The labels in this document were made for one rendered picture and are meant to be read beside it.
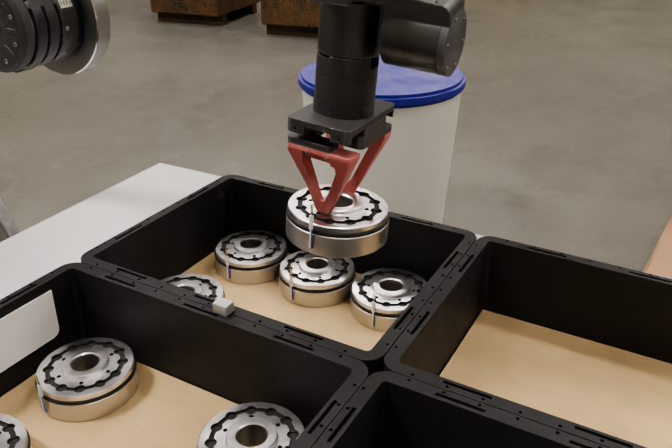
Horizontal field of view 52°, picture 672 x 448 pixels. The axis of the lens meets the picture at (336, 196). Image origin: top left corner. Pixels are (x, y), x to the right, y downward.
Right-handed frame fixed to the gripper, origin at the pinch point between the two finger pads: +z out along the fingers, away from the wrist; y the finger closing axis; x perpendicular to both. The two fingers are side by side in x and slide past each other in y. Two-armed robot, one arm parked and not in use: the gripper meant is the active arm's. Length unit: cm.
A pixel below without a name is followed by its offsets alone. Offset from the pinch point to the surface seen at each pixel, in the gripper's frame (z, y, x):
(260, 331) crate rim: 12.4, -8.7, 2.8
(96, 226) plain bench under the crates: 40, 32, 68
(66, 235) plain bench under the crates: 41, 26, 70
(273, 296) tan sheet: 23.0, 10.2, 12.8
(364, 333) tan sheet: 21.9, 8.4, -1.4
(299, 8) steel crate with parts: 96, 484, 284
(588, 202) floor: 102, 249, -7
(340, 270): 19.3, 15.6, 5.9
